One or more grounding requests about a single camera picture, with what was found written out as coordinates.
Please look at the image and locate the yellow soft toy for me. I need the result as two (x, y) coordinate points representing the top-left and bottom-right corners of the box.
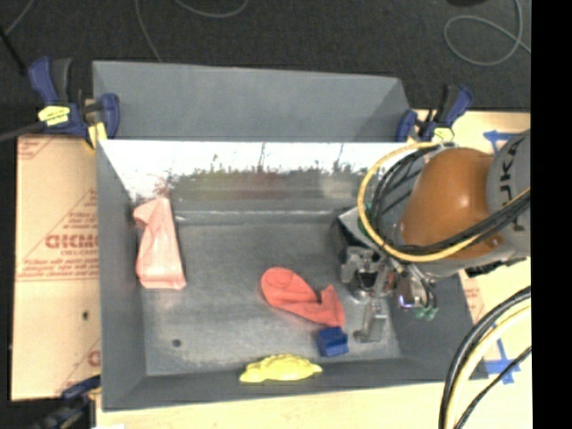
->
(238, 353), (324, 384)

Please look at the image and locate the red-orange cloth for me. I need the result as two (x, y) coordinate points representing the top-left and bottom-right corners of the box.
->
(259, 265), (348, 330)

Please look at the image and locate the pink cloth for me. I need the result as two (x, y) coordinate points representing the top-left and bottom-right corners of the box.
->
(132, 197), (189, 291)

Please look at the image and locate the blue block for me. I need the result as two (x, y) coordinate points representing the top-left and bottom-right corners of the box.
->
(315, 325), (350, 358)

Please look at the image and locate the grey metal bin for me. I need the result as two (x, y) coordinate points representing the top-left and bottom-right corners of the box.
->
(91, 59), (489, 411)

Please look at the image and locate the brown cardboard board red print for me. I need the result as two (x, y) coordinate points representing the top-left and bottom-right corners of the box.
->
(10, 133), (103, 402)

